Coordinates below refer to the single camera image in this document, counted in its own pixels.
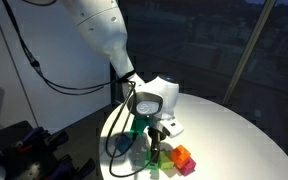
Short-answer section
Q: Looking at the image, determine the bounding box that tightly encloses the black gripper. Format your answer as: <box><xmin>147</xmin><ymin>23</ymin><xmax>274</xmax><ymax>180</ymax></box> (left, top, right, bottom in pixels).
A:
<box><xmin>147</xmin><ymin>126</ymin><xmax>167</xmax><ymax>165</ymax></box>

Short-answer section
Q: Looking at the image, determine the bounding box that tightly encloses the green block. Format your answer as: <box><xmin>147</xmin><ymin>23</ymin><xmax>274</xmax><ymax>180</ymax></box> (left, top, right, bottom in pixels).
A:
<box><xmin>129</xmin><ymin>116</ymin><xmax>152</xmax><ymax>141</ymax></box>
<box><xmin>144</xmin><ymin>149</ymin><xmax>161</xmax><ymax>172</ymax></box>

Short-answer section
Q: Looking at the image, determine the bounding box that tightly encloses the yellow-green block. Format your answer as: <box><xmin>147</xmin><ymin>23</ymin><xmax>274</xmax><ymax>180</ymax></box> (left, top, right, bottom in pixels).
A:
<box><xmin>159</xmin><ymin>150</ymin><xmax>175</xmax><ymax>170</ymax></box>

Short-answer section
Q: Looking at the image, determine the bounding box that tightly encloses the orange block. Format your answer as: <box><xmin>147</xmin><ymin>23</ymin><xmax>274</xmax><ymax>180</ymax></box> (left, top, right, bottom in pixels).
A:
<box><xmin>170</xmin><ymin>144</ymin><xmax>192</xmax><ymax>169</ymax></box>

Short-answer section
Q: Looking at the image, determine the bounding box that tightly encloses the blue block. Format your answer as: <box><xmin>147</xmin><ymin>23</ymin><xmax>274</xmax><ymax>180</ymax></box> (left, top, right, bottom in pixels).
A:
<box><xmin>114</xmin><ymin>134</ymin><xmax>132</xmax><ymax>154</ymax></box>

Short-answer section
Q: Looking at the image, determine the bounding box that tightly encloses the magenta block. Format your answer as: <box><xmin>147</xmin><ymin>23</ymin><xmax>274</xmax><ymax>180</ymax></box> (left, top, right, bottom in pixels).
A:
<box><xmin>178</xmin><ymin>157</ymin><xmax>197</xmax><ymax>177</ymax></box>

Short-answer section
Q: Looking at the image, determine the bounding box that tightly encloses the purple and orange bar clamp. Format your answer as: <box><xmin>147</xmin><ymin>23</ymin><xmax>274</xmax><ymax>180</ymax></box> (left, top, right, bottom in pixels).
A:
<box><xmin>48</xmin><ymin>156</ymin><xmax>97</xmax><ymax>180</ymax></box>
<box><xmin>15</xmin><ymin>125</ymin><xmax>70</xmax><ymax>156</ymax></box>

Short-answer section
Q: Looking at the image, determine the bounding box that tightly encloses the light glass wall post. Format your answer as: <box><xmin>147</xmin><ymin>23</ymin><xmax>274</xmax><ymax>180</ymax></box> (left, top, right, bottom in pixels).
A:
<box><xmin>222</xmin><ymin>0</ymin><xmax>278</xmax><ymax>105</ymax></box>

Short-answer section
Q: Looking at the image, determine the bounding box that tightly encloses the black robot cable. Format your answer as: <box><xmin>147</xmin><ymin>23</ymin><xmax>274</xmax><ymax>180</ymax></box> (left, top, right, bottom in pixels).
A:
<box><xmin>0</xmin><ymin>0</ymin><xmax>162</xmax><ymax>178</ymax></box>

